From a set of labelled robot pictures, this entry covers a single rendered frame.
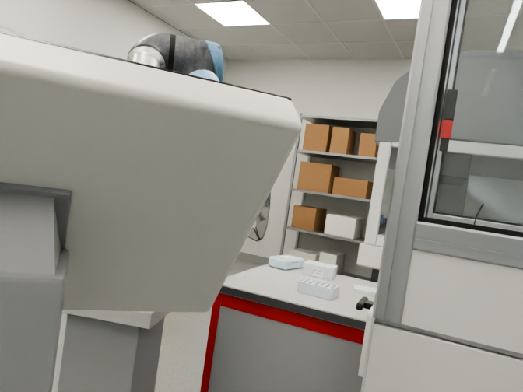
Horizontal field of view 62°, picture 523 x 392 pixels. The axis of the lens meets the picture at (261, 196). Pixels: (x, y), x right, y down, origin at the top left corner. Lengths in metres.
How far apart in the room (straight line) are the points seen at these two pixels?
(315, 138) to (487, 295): 4.74
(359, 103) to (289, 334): 4.53
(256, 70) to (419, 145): 5.79
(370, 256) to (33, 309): 1.76
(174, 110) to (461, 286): 0.45
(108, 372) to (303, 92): 5.11
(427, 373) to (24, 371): 0.50
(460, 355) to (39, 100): 0.57
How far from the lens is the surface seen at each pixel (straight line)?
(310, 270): 1.82
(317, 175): 5.25
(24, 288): 0.37
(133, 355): 1.22
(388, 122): 2.03
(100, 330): 1.24
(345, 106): 5.74
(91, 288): 0.54
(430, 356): 0.67
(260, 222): 0.68
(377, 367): 0.68
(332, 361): 1.41
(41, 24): 4.49
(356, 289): 1.66
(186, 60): 1.20
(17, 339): 0.39
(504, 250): 0.65
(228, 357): 1.54
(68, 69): 0.36
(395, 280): 0.65
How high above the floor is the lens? 1.11
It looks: 2 degrees down
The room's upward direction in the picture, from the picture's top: 8 degrees clockwise
